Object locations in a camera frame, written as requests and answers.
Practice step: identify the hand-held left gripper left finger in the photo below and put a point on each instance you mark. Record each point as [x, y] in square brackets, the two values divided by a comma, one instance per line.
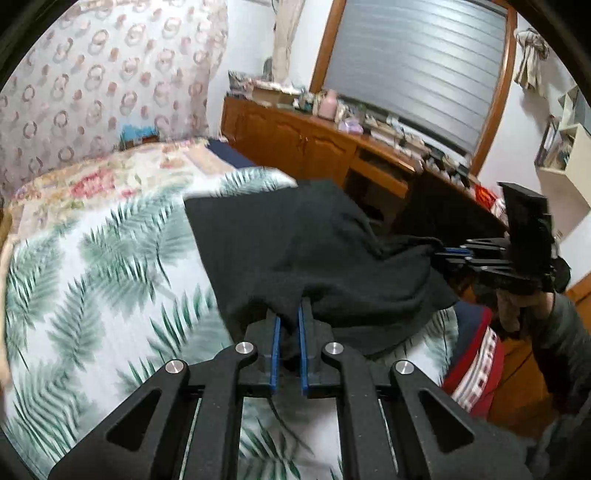
[276, 353]

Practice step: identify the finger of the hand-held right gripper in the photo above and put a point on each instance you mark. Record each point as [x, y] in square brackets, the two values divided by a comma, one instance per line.
[482, 249]
[466, 267]

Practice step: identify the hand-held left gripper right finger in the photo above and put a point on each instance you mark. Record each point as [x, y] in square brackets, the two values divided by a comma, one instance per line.
[302, 353]

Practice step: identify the black printed t-shirt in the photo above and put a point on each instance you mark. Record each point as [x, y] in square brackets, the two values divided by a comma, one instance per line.
[300, 240]

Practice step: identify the person's right forearm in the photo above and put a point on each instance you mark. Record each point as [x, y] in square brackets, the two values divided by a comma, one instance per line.
[563, 341]

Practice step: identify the person's right hand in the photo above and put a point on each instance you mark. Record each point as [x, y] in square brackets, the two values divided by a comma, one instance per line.
[510, 311]

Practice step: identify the red striped cloth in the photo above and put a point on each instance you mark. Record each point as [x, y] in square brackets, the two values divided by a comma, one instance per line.
[475, 364]

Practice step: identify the white shelf unit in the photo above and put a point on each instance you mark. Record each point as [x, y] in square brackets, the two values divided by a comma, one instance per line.
[570, 152]

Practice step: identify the stack of books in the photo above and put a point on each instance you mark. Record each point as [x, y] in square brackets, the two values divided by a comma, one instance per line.
[397, 136]

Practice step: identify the palm leaf bed sheet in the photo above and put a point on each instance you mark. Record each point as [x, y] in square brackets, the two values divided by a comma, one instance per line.
[115, 290]

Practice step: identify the lilac cloth bundle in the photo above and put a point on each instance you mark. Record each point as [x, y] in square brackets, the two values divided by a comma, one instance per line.
[351, 126]

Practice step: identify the hanging beige cloth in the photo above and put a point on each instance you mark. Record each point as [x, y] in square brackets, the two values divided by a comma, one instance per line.
[531, 60]

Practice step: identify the grey window blind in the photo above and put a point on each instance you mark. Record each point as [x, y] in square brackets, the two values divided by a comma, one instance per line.
[415, 69]

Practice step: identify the navy mattress cover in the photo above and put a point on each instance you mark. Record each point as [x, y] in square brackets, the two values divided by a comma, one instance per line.
[231, 154]

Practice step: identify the pink bottle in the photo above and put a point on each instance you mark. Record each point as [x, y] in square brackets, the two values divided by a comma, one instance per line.
[328, 105]

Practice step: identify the wooden cabinet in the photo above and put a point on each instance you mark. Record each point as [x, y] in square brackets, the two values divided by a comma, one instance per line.
[286, 138]

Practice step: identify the floral blanket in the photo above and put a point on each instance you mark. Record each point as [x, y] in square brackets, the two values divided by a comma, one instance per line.
[115, 180]

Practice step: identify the cardboard box with blue cloth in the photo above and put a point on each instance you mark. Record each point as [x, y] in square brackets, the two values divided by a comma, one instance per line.
[138, 137]

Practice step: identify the open cardboard box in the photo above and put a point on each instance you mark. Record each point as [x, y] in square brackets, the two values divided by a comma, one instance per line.
[274, 96]

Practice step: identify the patterned pillow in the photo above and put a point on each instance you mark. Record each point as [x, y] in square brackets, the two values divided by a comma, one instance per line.
[241, 83]

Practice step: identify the beige window curtain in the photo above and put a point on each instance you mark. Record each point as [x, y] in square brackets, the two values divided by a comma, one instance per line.
[287, 41]

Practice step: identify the circle-patterned sheer curtain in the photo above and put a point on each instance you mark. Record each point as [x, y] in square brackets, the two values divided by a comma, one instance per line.
[101, 78]

